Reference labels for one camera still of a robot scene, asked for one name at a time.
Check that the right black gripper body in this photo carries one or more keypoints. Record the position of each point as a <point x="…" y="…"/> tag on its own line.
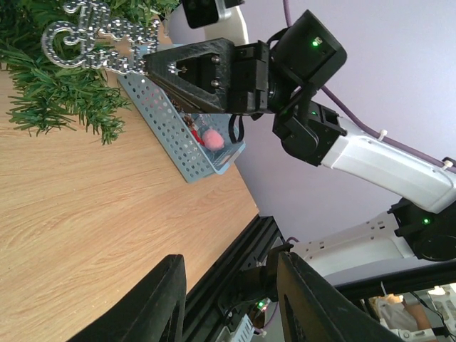
<point x="248" y="90"/>

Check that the small green christmas tree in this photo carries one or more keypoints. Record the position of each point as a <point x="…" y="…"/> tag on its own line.
<point x="49" y="97"/>

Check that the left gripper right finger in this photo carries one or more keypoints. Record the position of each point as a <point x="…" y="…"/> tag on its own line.
<point x="313" y="310"/>

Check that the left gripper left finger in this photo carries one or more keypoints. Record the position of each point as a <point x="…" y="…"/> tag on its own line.
<point x="153" y="310"/>

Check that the red reindeer ornament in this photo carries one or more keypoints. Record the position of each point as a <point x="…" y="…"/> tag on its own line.
<point x="197" y="136"/>

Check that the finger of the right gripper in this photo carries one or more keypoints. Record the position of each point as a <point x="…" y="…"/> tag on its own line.
<point x="209" y="59"/>
<point x="192" y="93"/>

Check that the light blue cable duct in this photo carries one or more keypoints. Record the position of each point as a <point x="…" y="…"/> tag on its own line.
<point x="244" y="332"/>

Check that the light blue plastic basket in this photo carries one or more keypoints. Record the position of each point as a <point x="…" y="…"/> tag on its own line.
<point x="171" y="126"/>

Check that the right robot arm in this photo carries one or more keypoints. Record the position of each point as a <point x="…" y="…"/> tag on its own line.
<point x="281" y="77"/>

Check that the pink pompom ornament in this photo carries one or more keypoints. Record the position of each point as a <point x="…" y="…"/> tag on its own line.
<point x="212" y="140"/>

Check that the black aluminium frame rail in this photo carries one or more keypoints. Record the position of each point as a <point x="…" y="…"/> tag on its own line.
<point x="217" y="303"/>

